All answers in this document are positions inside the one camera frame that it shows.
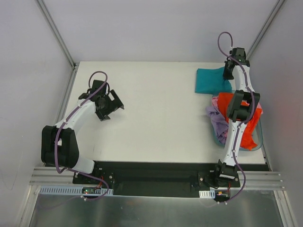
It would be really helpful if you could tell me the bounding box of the teal t shirt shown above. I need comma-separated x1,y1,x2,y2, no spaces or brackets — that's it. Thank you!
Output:
195,67,232,95

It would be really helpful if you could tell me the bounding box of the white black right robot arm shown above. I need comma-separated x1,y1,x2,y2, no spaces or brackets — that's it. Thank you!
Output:
213,47,260,187

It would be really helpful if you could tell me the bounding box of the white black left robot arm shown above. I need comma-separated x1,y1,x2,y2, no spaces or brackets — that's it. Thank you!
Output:
41,80,124,184

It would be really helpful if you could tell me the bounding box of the pink t shirt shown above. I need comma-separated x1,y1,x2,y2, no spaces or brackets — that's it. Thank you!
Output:
211,96,219,110

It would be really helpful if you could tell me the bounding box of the lavender t shirt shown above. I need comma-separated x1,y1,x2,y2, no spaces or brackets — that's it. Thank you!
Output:
205,106,229,145

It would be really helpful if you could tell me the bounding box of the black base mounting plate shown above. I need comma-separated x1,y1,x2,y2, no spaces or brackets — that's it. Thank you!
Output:
72,161,240,198

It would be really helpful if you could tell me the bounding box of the orange t shirt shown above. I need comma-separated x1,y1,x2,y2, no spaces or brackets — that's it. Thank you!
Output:
217,92,263,149

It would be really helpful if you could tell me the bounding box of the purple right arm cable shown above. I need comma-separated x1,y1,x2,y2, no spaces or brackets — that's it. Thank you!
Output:
198,31,257,208

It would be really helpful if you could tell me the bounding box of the right aluminium corner post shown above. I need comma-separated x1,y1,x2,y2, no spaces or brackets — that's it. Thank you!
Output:
246,0,287,61

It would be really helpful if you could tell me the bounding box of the aluminium corner post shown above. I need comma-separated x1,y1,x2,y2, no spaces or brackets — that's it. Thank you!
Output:
35,0,78,69
246,0,287,61

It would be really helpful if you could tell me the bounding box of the white slotted cable duct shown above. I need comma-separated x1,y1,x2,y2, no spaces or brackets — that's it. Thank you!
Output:
40,186,113,196

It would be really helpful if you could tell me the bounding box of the aluminium front frame rail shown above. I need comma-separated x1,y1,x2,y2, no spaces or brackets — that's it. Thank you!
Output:
29,166,286,191

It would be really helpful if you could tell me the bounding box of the left aluminium corner post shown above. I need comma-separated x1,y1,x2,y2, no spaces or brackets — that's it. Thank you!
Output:
35,0,78,69

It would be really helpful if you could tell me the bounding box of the small white cable duct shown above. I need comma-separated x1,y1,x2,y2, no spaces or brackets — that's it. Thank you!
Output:
199,190,215,199

